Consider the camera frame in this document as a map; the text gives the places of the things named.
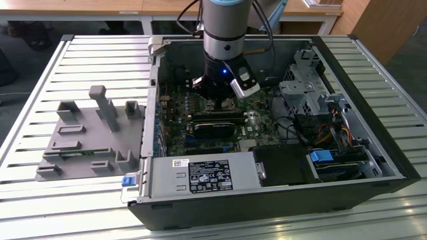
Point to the silver square CPU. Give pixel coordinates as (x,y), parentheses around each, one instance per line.
(212,105)

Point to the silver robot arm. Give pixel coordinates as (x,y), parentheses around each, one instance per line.
(223,25)

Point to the CPU socket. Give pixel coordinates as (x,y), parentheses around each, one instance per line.
(205,111)

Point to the brass cylinder on wrist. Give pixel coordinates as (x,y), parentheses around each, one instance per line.
(256,51)

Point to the black graphics card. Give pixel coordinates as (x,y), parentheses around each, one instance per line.
(213,130)

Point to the green motherboard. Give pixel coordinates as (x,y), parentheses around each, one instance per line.
(260,125)

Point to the silver perforated drive cage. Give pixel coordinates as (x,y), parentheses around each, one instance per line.
(300,97)

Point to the silver finned heatsink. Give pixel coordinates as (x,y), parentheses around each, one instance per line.
(249,145)

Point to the black object under desk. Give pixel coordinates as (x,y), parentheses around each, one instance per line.
(115,27)

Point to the grey power supply unit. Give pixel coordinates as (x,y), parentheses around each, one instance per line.
(163,175)

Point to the grey parts rack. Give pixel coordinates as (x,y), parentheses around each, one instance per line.
(93,130)

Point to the blue disk carrier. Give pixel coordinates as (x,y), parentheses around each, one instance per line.
(320,156)

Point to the white papers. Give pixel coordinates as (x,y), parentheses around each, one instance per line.
(320,2)

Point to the blue case latch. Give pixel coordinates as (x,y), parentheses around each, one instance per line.
(129,181)

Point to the green RAM stick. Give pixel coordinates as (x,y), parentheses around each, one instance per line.
(87,152)

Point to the black silver PC case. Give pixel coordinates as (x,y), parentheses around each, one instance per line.
(233,215)

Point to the wooden cabinet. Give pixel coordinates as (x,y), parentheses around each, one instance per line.
(383,25)

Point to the black bag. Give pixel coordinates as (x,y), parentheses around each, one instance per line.
(29,35)

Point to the black chair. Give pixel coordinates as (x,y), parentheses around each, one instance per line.
(7,67)

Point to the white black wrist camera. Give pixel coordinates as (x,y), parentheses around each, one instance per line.
(244,82)

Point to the wooden desk white frame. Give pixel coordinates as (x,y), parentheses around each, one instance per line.
(67,6)
(160,6)

